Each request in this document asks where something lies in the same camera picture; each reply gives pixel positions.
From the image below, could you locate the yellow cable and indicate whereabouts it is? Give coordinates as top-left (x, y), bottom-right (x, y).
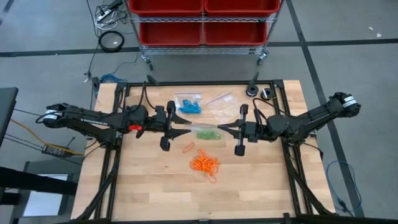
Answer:
top-left (10, 119), bottom-right (77, 156)

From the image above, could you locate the black beam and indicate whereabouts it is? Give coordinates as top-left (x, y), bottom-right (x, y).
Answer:
top-left (0, 166), bottom-right (78, 197)

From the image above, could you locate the black aluminium table frame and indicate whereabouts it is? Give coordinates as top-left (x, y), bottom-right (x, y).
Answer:
top-left (71, 79), bottom-right (336, 224)

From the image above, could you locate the chrome wire shelf rack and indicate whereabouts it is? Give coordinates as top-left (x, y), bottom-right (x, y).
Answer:
top-left (124, 0), bottom-right (284, 71)

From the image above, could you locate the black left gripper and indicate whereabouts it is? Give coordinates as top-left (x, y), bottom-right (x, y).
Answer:
top-left (147, 100), bottom-right (193, 152)

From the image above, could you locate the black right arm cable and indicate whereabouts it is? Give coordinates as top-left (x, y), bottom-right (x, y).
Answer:
top-left (252, 98), bottom-right (282, 125)

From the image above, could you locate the blue coiled cable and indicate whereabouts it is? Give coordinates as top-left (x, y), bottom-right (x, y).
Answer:
top-left (99, 73), bottom-right (121, 84)

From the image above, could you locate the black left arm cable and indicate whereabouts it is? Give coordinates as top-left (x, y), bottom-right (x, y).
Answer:
top-left (136, 81), bottom-right (157, 112)

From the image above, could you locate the white coiled cable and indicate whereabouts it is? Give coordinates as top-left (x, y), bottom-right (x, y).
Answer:
top-left (94, 11), bottom-right (121, 31)

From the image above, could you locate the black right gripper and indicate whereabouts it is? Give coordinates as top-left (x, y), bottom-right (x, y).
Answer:
top-left (217, 104), bottom-right (265, 157)

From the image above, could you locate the black power brick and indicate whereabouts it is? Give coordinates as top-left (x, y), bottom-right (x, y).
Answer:
top-left (41, 143), bottom-right (76, 157)

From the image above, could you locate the clear plastic zip bag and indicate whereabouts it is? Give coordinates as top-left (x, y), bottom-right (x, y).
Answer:
top-left (206, 91), bottom-right (240, 124)
top-left (188, 123), bottom-right (228, 149)
top-left (173, 91), bottom-right (205, 115)

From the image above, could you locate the black angled strut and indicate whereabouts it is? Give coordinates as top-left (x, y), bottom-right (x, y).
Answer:
top-left (249, 71), bottom-right (261, 87)
top-left (146, 73), bottom-right (160, 86)

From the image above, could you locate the white power strip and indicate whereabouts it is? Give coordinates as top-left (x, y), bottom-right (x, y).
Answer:
top-left (95, 8), bottom-right (113, 22)

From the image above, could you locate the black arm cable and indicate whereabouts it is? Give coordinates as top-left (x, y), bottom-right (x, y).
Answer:
top-left (252, 98), bottom-right (282, 125)
top-left (136, 81), bottom-right (157, 112)

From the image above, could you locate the yellow wire spool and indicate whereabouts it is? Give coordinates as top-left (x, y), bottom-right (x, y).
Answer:
top-left (260, 87), bottom-right (276, 101)

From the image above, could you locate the orange rubber band bunch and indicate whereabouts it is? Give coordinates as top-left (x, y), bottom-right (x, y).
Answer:
top-left (189, 149), bottom-right (221, 184)

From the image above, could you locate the black desk panel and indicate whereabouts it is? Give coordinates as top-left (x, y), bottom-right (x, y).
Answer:
top-left (0, 86), bottom-right (19, 147)

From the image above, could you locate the black cable bundle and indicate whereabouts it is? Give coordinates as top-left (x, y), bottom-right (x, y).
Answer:
top-left (281, 136), bottom-right (335, 217)
top-left (76, 146), bottom-right (124, 222)

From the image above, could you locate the thin looped cable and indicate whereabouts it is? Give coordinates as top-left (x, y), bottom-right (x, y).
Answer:
top-left (325, 160), bottom-right (364, 217)

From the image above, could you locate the red plastic bin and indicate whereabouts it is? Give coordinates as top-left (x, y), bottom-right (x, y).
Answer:
top-left (129, 0), bottom-right (205, 17)
top-left (203, 0), bottom-right (282, 17)
top-left (203, 21), bottom-right (269, 47)
top-left (139, 21), bottom-right (204, 47)

